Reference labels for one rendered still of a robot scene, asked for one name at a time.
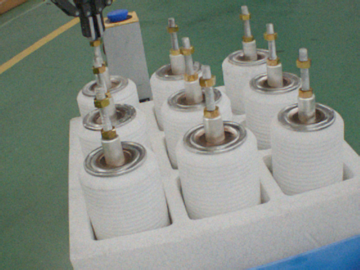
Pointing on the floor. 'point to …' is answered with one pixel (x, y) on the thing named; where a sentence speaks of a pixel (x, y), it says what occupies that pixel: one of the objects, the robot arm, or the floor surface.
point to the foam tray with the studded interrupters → (234, 256)
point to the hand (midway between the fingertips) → (92, 26)
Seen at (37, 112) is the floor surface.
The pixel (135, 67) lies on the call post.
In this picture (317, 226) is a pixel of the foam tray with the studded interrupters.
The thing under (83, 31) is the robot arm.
